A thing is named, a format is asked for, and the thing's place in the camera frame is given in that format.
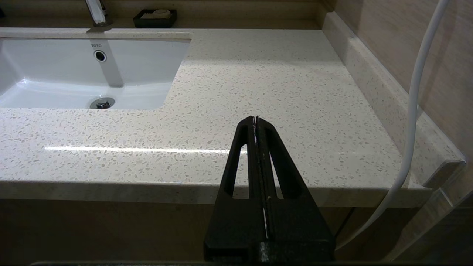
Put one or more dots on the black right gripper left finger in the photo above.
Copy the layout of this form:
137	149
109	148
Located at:
229	221

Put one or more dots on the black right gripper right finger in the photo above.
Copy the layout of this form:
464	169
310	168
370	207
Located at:
295	221

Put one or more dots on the wooden vanity cabinet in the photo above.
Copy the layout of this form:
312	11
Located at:
111	232

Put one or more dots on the chrome sink drain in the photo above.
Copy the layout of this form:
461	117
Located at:
102	103

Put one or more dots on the black square soap dish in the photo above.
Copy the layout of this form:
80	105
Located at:
139	22

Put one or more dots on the round beige soap bar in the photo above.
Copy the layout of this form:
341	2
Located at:
157	13

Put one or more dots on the white ceramic sink basin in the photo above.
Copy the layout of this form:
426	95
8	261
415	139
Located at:
55	74

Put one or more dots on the chrome sink faucet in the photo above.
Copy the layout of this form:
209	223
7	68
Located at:
97	13

